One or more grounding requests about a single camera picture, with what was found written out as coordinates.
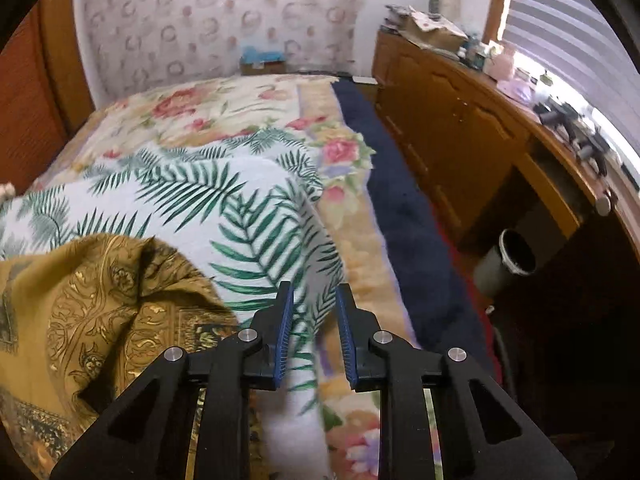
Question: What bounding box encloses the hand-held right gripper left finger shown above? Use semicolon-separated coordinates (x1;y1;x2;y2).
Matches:
50;280;296;480

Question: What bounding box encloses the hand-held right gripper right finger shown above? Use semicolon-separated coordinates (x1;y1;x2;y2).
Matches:
335;282;578;480

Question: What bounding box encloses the gold patterned garment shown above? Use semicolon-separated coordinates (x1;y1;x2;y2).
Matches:
0;232;261;480

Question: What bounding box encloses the navy bed sheet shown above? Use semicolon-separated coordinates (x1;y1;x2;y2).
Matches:
331;80;496;361

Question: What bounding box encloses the palm leaf print blanket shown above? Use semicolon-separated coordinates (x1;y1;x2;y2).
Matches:
0;127;346;480

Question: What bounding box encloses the grey waste bin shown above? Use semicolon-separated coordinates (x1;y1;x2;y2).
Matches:
472;229;538;296

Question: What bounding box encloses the floral blanket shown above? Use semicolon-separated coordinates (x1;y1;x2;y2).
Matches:
30;74;441;480

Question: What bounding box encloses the wooden sideboard cabinet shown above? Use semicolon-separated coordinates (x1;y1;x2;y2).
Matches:
372;30;640;261

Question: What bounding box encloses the cardboard box with blue cloth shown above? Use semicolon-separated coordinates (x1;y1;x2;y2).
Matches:
240;45;287;77

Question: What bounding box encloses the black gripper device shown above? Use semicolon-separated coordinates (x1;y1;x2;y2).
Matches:
570;130;608;161
535;100;576;131

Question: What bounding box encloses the open cardboard box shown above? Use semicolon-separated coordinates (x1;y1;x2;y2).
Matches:
400;7;468;51

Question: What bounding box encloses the wooden louvred wardrobe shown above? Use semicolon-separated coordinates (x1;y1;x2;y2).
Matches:
0;0;96;191

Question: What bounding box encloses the striped window blind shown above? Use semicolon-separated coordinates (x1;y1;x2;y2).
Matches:
500;0;640;171

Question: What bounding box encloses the ring patterned sheer wall cloth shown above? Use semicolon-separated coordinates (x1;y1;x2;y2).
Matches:
72;0;376;106

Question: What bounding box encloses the wooden window frame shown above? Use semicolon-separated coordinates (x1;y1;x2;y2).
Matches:
482;0;516;43

